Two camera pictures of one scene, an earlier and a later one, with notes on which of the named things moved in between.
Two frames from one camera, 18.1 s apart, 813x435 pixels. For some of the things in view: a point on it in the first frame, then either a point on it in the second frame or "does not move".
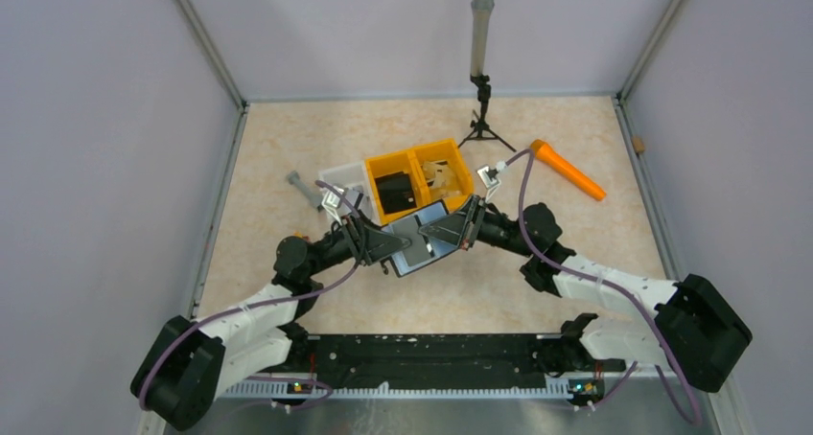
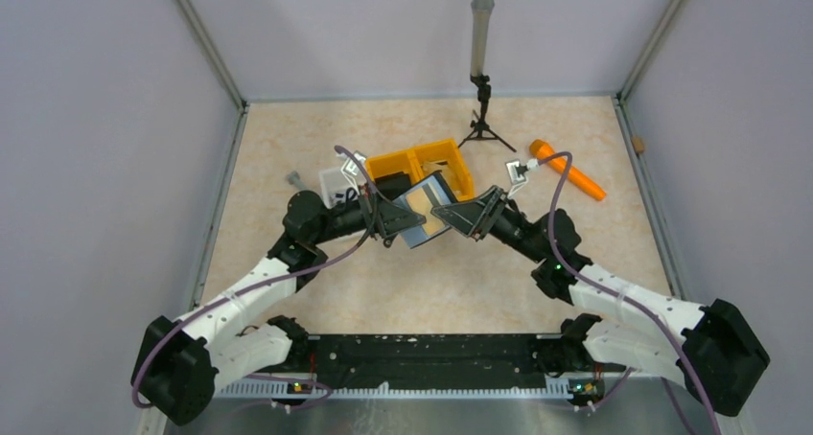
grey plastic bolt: x=307 y=193 does not move
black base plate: x=441 y=358 does not move
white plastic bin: x=354 y=179 does not move
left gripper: x=380 y=244 to x=383 y=217
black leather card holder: x=422 y=250 to x=437 y=194
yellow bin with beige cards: x=444 y=172 does not move
